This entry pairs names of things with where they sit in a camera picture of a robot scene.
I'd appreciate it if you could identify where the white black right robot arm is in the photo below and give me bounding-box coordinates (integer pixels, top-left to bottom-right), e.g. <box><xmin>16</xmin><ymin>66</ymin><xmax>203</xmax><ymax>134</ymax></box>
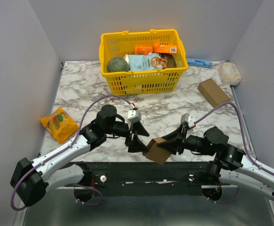
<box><xmin>158</xmin><ymin>126</ymin><xmax>274</xmax><ymax>201</ymax></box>

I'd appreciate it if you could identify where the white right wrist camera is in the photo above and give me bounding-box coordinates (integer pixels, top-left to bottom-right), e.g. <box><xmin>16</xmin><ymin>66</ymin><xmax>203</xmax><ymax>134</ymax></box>
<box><xmin>180</xmin><ymin>113</ymin><xmax>195</xmax><ymax>130</ymax></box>

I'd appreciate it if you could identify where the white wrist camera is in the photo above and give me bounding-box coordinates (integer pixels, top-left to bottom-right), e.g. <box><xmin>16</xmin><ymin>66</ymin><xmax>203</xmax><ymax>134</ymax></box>
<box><xmin>127</xmin><ymin>103</ymin><xmax>142</xmax><ymax>123</ymax></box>
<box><xmin>180</xmin><ymin>113</ymin><xmax>195</xmax><ymax>130</ymax></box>

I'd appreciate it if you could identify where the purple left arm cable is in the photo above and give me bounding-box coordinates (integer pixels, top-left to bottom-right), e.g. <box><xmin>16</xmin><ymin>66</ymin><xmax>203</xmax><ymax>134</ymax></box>
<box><xmin>10</xmin><ymin>95</ymin><xmax>137</xmax><ymax>211</ymax></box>

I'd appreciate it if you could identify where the brown cardboard box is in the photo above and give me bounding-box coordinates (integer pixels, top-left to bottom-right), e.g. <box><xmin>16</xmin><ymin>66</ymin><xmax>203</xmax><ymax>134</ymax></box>
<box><xmin>142</xmin><ymin>137</ymin><xmax>171</xmax><ymax>165</ymax></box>
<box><xmin>198</xmin><ymin>78</ymin><xmax>231</xmax><ymax>108</ymax></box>

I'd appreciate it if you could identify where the green round melon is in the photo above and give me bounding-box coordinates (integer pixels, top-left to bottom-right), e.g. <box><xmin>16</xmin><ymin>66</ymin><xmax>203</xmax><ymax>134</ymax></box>
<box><xmin>107</xmin><ymin>57</ymin><xmax>129</xmax><ymax>73</ymax></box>

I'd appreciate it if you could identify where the orange snack box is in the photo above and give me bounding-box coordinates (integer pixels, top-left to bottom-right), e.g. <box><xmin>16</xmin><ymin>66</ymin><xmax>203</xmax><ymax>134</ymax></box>
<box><xmin>153</xmin><ymin>44</ymin><xmax>178</xmax><ymax>54</ymax></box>
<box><xmin>135</xmin><ymin>46</ymin><xmax>153</xmax><ymax>56</ymax></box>

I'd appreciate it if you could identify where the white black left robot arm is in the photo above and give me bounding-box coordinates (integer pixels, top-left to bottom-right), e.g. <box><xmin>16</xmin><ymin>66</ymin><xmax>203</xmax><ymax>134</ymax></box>
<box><xmin>10</xmin><ymin>104</ymin><xmax>149</xmax><ymax>211</ymax></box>

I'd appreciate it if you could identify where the beige wrapped bread bag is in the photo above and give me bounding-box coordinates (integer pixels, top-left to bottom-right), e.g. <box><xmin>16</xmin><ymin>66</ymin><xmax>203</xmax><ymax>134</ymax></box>
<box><xmin>218</xmin><ymin>62</ymin><xmax>241</xmax><ymax>86</ymax></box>

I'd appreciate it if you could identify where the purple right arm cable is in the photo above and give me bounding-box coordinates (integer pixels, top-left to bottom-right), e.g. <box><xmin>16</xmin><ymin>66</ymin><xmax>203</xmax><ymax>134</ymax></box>
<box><xmin>193</xmin><ymin>101</ymin><xmax>274</xmax><ymax>183</ymax></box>

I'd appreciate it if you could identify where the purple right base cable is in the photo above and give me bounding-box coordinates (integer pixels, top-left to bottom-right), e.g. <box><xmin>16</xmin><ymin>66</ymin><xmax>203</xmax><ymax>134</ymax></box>
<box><xmin>206</xmin><ymin>187</ymin><xmax>241</xmax><ymax>204</ymax></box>

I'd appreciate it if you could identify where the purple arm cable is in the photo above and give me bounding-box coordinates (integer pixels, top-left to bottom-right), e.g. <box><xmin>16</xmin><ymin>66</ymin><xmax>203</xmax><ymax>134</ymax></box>
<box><xmin>10</xmin><ymin>95</ymin><xmax>137</xmax><ymax>211</ymax></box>
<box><xmin>193</xmin><ymin>101</ymin><xmax>274</xmax><ymax>183</ymax></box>

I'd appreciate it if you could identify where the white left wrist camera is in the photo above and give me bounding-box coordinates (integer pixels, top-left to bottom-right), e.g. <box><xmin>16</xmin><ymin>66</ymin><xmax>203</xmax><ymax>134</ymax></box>
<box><xmin>127</xmin><ymin>103</ymin><xmax>142</xmax><ymax>123</ymax></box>

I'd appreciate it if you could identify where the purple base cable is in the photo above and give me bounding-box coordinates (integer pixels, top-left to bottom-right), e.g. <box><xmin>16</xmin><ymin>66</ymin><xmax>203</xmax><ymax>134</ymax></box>
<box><xmin>206</xmin><ymin>187</ymin><xmax>241</xmax><ymax>204</ymax></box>
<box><xmin>72</xmin><ymin>183</ymin><xmax>105</xmax><ymax>207</ymax></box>

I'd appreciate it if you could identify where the yellow plastic shopping basket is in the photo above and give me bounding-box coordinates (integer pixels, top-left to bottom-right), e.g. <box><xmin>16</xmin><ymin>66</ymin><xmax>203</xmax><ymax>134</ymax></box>
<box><xmin>99</xmin><ymin>29</ymin><xmax>188</xmax><ymax>96</ymax></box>

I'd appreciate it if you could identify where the orange gummy candy bag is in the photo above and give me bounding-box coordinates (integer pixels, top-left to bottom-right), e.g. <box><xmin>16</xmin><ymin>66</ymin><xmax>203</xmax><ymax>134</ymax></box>
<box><xmin>40</xmin><ymin>107</ymin><xmax>79</xmax><ymax>144</ymax></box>

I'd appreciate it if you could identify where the blue tissue packet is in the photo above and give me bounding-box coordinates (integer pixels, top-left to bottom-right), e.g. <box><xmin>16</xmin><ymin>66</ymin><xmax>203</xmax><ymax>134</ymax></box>
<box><xmin>187</xmin><ymin>58</ymin><xmax>212</xmax><ymax>68</ymax></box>

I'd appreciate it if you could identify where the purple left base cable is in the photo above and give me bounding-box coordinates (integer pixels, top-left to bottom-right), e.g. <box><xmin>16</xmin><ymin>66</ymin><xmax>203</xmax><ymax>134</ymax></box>
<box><xmin>72</xmin><ymin>183</ymin><xmax>105</xmax><ymax>207</ymax></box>

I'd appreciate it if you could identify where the light blue snack bag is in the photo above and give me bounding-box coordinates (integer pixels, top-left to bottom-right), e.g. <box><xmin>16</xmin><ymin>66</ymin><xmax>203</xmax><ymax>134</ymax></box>
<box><xmin>128</xmin><ymin>53</ymin><xmax>166</xmax><ymax>72</ymax></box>

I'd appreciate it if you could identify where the orange snack box left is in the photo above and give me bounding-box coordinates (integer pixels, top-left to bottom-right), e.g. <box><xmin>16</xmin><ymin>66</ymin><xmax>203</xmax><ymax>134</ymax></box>
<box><xmin>135</xmin><ymin>46</ymin><xmax>153</xmax><ymax>56</ymax></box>

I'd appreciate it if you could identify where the dark brown snack packet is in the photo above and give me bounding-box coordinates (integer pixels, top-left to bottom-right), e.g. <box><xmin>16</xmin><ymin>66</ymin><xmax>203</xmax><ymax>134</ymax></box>
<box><xmin>160</xmin><ymin>53</ymin><xmax>177</xmax><ymax>69</ymax></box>

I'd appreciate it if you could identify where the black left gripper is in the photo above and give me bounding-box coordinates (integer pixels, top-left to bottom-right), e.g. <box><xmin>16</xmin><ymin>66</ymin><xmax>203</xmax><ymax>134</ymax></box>
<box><xmin>105</xmin><ymin>121</ymin><xmax>150</xmax><ymax>153</ymax></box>

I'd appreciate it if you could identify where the orange snack box right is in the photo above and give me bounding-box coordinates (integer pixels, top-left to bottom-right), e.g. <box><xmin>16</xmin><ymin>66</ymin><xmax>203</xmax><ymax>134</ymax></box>
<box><xmin>153</xmin><ymin>44</ymin><xmax>178</xmax><ymax>54</ymax></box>

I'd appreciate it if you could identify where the folded brown cardboard box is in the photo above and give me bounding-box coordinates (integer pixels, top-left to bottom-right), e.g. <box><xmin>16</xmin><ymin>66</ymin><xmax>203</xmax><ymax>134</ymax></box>
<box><xmin>198</xmin><ymin>78</ymin><xmax>231</xmax><ymax>108</ymax></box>

